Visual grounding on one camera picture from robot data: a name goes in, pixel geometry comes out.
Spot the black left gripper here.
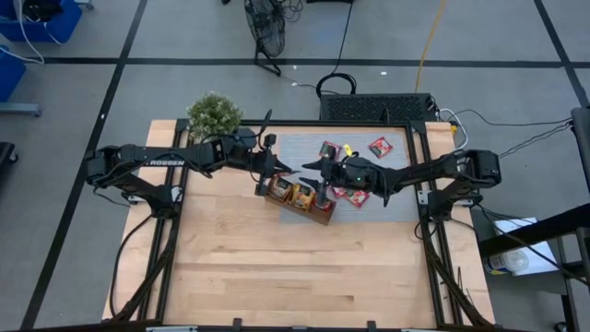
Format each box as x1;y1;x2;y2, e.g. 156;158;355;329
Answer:
241;133;295;197

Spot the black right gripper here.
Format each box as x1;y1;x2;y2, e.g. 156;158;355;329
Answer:
298;155;385;208

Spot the white tea packet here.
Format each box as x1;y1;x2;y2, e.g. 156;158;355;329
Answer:
269;176;293;199

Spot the orange tea packet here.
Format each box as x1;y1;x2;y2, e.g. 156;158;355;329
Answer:
290;184;315;211

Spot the wooden three-compartment tea box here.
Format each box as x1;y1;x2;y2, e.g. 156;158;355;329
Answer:
264;173;337;227

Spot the grey woven placemat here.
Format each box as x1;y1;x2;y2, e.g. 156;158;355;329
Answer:
277;132;420;226

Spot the green potted plant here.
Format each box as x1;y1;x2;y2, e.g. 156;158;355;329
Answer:
186;90;244;145

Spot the black perforated computer tower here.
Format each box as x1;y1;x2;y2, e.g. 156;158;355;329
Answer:
318;92;439;124

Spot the black floor fan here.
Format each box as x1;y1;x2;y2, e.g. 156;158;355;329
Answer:
242;0;288;77

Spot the white paper sheet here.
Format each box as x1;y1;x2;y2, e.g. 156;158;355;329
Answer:
492;217;560;278

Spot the blue plastic bin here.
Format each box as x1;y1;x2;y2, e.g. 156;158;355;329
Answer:
0;45;28;103
0;0;85;44

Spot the grey metal base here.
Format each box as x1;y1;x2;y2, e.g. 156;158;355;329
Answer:
0;101;42;117

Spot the black device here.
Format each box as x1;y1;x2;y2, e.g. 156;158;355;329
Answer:
21;0;65;22

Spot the black coiled cable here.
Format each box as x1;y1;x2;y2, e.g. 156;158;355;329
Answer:
315;72;358;100

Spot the black floor cable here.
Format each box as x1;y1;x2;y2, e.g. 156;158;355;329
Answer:
454;108;573;170
330;0;355;76

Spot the white cable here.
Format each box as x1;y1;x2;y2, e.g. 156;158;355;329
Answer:
0;0;64;65
438;107;469;152

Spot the yellow floor cable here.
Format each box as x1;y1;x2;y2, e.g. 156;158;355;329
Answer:
413;0;448;94

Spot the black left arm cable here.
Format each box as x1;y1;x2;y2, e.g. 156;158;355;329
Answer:
108;214;156;320

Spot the black side table frame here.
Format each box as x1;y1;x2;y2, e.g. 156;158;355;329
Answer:
478;106;590;332

